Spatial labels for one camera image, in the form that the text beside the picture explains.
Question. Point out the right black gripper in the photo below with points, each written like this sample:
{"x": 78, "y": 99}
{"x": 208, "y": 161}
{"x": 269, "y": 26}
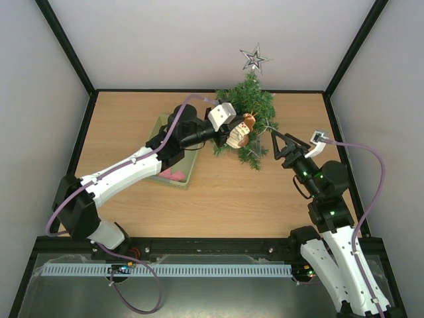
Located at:
{"x": 292, "y": 152}

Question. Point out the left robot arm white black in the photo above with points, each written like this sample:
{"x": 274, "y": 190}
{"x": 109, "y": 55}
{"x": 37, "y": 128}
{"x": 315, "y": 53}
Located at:
{"x": 78, "y": 199}

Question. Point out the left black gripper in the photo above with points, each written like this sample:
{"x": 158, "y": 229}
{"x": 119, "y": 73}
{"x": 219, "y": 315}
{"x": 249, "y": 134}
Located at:
{"x": 224, "y": 130}

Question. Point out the brown hat snowman ornament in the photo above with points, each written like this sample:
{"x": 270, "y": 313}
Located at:
{"x": 238, "y": 137}

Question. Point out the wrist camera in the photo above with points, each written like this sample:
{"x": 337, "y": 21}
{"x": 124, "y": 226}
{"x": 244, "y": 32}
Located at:
{"x": 318, "y": 141}
{"x": 221, "y": 114}

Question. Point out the small green christmas tree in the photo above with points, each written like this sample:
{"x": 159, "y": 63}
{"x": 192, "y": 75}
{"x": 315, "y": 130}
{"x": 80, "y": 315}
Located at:
{"x": 251, "y": 119}

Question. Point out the silver star tree topper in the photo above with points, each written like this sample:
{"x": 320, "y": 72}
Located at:
{"x": 254, "y": 60}

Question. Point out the light blue slotted cable duct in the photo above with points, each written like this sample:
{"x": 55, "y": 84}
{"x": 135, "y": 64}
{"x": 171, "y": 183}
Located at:
{"x": 170, "y": 270}

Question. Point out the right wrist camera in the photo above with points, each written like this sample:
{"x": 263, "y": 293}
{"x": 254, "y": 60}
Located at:
{"x": 318, "y": 141}

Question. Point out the pink heart ornament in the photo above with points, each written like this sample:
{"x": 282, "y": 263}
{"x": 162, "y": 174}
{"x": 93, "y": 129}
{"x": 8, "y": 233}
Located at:
{"x": 177, "y": 176}

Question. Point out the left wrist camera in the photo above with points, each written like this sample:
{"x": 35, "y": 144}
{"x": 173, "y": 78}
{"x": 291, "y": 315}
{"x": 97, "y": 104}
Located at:
{"x": 221, "y": 114}

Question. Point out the light green plastic basket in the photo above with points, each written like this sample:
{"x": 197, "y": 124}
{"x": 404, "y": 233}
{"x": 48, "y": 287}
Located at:
{"x": 186, "y": 165}

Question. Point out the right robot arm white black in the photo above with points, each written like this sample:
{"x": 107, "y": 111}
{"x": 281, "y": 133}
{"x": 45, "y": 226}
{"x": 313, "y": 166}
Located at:
{"x": 330, "y": 245}

